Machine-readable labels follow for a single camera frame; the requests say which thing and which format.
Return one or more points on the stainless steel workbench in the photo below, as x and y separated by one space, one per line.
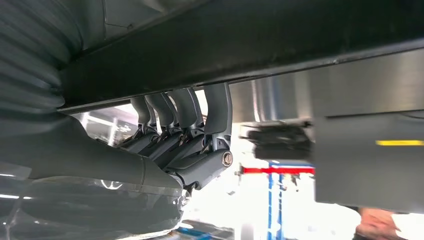
331 89

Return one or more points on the black desktop device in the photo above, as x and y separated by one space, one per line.
281 140

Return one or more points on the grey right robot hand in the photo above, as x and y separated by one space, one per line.
99 179

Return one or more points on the red horizontal bar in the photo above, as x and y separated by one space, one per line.
278 170

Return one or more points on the blue storage rack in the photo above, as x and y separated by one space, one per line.
275 202

